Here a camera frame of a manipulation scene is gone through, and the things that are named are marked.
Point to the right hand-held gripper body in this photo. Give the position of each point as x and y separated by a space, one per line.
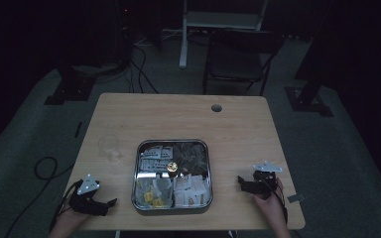
264 183

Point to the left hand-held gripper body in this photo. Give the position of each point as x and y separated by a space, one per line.
84 201

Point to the clear glass cup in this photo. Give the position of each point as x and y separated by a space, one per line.
109 148

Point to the dark four-compartment tea box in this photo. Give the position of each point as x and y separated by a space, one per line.
172 211

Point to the clear lid with gold knob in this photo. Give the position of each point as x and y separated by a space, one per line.
172 167

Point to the person's left hand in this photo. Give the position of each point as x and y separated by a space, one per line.
74 216

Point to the person's right hand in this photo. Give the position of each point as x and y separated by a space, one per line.
273 206

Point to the grey tape strip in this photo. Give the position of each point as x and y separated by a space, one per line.
296 198

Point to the pile of yellow-label tea bags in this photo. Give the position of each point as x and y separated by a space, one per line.
152 193

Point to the pile of orange-print white sachets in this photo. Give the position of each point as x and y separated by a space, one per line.
191 191

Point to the pile of dark pyramid bags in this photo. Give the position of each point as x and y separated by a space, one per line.
191 157

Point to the pile of dark-print white sachets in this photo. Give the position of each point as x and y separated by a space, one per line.
155 158

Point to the black marker pen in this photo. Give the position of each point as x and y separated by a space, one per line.
78 129

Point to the grey round table grommet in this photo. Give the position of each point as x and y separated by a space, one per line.
216 108

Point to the black stand with flat base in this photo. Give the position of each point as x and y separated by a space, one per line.
307 99
71 87

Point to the black folding chair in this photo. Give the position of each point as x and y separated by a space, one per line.
238 66

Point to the dark equipment with red light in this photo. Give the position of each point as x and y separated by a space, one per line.
125 33

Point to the white desk frame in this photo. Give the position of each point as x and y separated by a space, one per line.
183 46

